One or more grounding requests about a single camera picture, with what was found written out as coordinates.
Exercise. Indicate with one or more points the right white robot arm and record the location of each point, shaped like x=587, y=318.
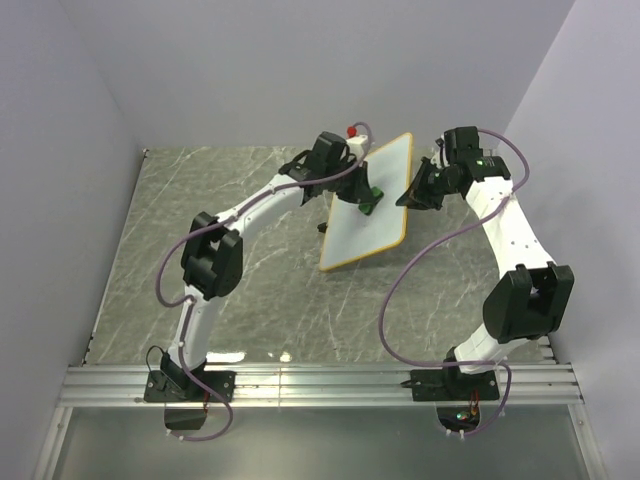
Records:
x=532, y=293

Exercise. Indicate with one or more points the green whiteboard eraser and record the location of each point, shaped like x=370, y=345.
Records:
x=367, y=207

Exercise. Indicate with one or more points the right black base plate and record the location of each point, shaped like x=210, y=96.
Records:
x=450, y=384

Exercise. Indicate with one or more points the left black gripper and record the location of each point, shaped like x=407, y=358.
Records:
x=362, y=189

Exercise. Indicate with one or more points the yellow framed whiteboard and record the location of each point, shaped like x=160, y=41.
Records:
x=355, y=232

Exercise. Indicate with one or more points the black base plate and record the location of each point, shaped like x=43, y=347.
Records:
x=450, y=384
x=161, y=389

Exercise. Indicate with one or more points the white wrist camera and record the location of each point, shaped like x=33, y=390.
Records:
x=441, y=151
x=359, y=140

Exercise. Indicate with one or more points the aluminium mounting rail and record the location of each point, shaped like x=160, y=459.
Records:
x=290, y=385

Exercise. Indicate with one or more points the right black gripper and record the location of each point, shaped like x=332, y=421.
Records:
x=416, y=184

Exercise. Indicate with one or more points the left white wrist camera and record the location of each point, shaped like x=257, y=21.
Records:
x=359, y=140

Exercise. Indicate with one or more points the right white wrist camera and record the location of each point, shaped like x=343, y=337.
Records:
x=441, y=151

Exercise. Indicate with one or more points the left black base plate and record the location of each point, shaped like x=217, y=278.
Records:
x=161, y=389

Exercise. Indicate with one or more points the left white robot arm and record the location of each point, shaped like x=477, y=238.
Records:
x=212, y=251

